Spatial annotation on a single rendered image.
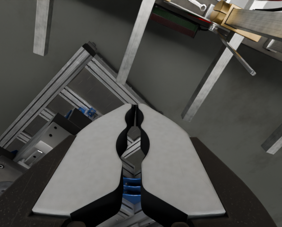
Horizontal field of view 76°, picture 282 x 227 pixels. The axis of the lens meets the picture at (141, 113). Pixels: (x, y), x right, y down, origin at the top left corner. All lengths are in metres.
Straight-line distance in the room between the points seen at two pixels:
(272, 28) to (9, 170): 0.65
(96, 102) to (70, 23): 0.55
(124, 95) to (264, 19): 1.00
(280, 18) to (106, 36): 1.15
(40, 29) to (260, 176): 2.48
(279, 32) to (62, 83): 1.20
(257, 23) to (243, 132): 1.65
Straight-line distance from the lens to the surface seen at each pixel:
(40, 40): 0.62
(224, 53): 0.58
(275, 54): 0.85
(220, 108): 1.75
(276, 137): 0.68
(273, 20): 0.40
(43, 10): 0.60
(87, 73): 1.27
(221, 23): 0.54
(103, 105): 1.35
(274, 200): 3.12
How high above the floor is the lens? 1.37
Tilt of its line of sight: 58 degrees down
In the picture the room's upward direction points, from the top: 178 degrees clockwise
